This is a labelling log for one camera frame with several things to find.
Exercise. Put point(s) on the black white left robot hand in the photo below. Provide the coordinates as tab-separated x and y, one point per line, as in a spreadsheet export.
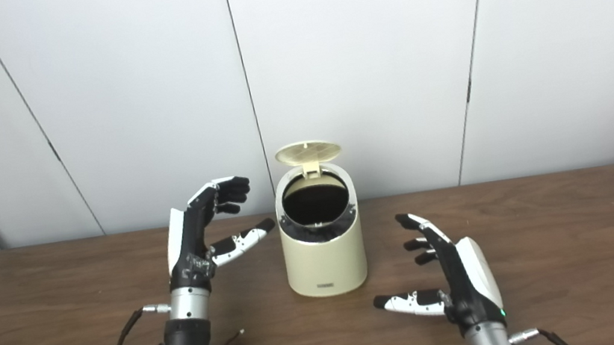
190	245

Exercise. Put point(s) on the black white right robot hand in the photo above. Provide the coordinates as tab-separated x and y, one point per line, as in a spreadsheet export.
462	277

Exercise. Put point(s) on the cream-colored round bin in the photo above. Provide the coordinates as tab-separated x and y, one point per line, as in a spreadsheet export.
327	264

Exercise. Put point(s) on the cream round bin lid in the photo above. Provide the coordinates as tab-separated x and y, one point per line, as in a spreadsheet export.
307	151

